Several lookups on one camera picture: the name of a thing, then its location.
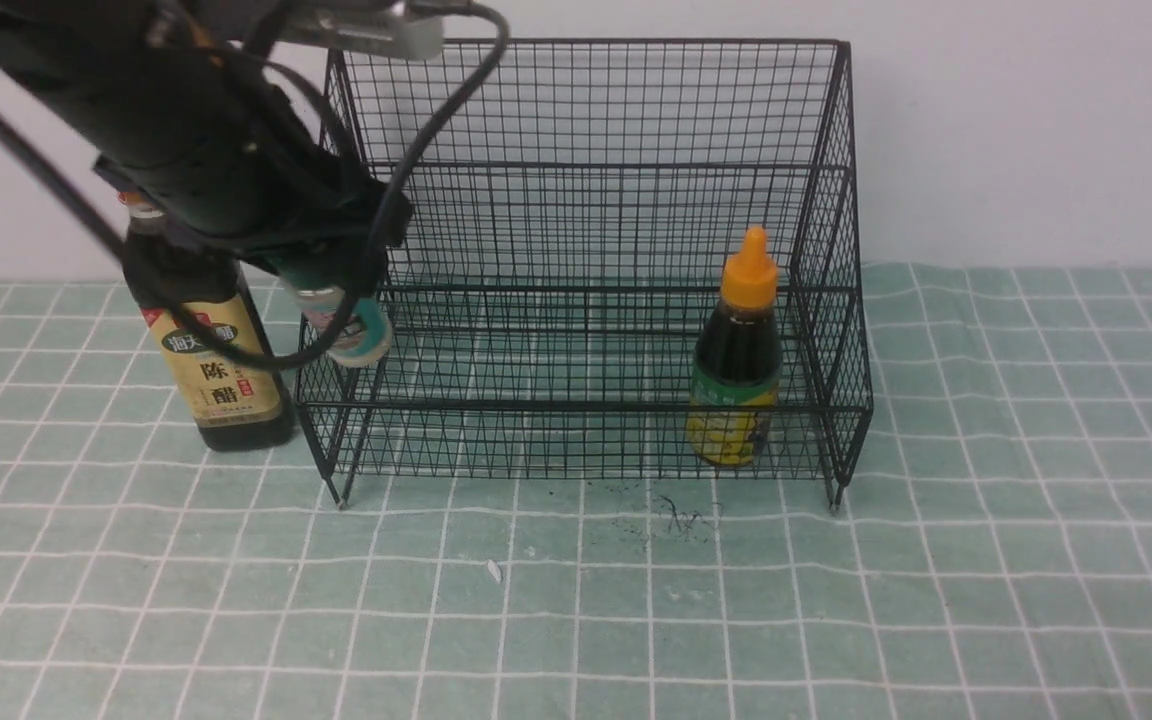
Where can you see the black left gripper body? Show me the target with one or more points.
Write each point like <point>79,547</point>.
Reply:
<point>323,247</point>

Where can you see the white pepper bottle green cap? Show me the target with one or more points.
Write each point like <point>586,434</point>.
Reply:
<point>367,335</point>

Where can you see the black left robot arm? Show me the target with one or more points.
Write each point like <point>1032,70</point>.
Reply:
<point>175,96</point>

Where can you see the dark vinegar bottle yellow label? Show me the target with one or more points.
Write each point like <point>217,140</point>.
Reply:
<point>235,408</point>

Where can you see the sauce bottle orange cap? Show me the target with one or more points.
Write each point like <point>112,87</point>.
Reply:
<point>737,361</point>

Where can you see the green checkered tablecloth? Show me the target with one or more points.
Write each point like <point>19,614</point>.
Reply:
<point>993,558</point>

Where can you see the black wire mesh shelf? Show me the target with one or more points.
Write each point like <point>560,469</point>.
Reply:
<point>570,228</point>

